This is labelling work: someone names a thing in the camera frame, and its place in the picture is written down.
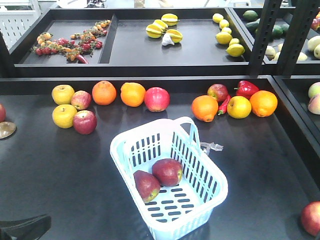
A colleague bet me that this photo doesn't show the pale peach back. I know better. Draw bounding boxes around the pale peach back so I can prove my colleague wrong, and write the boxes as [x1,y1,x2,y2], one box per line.
[308,81,320,99]

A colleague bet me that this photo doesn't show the black shelf upright post right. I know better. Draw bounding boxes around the black shelf upright post right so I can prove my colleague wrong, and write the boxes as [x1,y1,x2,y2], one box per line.
[276,0,320,76]

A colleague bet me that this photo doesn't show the red apple far corner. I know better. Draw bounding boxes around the red apple far corner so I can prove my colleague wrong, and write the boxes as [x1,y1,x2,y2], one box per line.
[0,104,6,122]

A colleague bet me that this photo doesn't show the pale pear pile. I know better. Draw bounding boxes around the pale pear pile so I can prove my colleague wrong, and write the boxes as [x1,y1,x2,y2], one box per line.
[264,35,320,62]

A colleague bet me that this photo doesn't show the black upper display shelf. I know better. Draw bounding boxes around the black upper display shelf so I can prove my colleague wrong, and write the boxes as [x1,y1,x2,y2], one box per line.
[9,7,320,77]

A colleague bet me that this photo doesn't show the orange far right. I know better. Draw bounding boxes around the orange far right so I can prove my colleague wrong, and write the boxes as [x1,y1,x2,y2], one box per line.
[249,90,278,117]

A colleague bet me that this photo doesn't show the small red chili pepper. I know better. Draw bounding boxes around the small red chili pepper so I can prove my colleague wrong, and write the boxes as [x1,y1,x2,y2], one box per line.
[217,95,231,116]

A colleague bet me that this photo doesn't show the small pink apple back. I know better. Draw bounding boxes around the small pink apple back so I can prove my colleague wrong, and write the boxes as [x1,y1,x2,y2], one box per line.
[71,90,92,111]

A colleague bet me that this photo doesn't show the red bell pepper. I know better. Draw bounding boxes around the red bell pepper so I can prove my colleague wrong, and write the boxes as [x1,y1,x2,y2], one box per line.
[234,80,260,100]

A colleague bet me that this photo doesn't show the mango and apple pile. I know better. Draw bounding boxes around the mango and apple pile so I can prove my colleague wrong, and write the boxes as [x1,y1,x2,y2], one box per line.
[310,12,320,31]

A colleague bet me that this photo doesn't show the pink red apple back row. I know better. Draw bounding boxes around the pink red apple back row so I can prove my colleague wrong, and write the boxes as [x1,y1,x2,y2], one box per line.
[144,87,170,112]

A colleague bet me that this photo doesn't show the black wood produce display table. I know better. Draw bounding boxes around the black wood produce display table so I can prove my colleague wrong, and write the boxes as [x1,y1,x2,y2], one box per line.
[0,76,320,240]

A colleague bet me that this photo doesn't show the pale peach front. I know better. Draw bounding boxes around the pale peach front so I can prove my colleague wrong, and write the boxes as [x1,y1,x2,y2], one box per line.
[307,94,320,115]

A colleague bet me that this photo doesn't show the cherry tomato vine pile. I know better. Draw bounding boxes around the cherry tomato vine pile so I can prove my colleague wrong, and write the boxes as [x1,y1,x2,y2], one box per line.
[29,19,112,64]

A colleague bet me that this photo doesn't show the white garlic bulb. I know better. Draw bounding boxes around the white garlic bulb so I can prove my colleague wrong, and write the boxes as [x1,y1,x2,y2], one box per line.
[161,33,175,46]

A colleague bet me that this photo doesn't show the orange middle right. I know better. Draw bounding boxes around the orange middle right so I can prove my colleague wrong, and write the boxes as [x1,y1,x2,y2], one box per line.
[191,95,219,123]

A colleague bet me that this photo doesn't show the yellow starfruit pile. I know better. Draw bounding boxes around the yellow starfruit pile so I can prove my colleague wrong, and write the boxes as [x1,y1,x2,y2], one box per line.
[145,13,183,44]

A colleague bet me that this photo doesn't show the orange back row left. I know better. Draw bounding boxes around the orange back row left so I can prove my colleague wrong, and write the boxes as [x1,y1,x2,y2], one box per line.
[92,80,117,106]

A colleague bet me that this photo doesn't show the pale peach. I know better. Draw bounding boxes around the pale peach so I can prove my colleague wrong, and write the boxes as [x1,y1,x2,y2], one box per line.
[307,94,320,115]
[308,81,320,99]

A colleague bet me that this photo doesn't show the yellow apple back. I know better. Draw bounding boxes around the yellow apple back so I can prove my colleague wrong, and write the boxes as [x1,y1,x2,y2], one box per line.
[51,84,75,105]

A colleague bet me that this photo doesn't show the avocado pile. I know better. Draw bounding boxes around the avocado pile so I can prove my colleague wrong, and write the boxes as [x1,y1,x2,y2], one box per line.
[242,9,291,38]

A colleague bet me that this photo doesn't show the lemon pile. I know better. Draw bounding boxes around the lemon pile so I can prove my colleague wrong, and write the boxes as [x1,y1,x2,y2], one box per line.
[212,13,245,58]

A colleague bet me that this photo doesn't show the black shelf upright post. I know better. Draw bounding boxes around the black shelf upright post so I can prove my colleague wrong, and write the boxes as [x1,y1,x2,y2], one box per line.
[248,0,281,77]
[276,0,320,76]

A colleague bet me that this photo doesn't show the light blue plastic basket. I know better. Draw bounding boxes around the light blue plastic basket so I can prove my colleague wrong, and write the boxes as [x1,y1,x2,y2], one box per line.
[110,116,228,240]

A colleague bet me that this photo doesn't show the red green apple back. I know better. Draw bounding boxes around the red green apple back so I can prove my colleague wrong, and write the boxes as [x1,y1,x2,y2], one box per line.
[207,83,229,103]

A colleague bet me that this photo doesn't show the dark red apple left group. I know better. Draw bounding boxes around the dark red apple left group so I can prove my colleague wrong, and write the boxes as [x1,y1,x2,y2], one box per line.
[73,110,97,135]

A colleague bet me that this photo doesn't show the red yellow apple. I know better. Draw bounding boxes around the red yellow apple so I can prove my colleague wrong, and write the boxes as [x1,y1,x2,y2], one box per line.
[300,201,320,237]

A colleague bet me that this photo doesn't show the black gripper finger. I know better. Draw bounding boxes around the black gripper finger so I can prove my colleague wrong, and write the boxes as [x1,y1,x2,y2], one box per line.
[0,214,52,240]

